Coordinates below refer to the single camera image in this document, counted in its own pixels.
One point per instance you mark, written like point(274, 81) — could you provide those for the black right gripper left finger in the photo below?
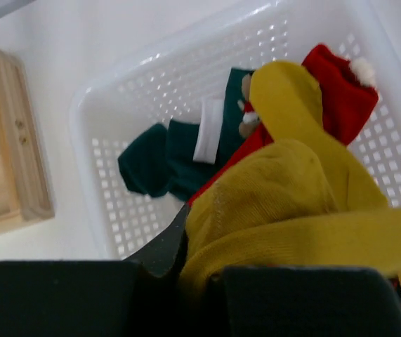
point(131, 297)

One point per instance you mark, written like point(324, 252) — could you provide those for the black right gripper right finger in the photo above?
point(301, 301)

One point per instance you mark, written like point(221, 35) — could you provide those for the mustard yellow sock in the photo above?
point(288, 100)
point(276, 207)

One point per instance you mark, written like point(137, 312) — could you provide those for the white plastic basket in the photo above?
point(192, 82)

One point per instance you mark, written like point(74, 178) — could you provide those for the wooden hanger stand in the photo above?
point(24, 194)

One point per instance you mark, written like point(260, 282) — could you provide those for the green christmas sock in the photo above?
point(180, 158)

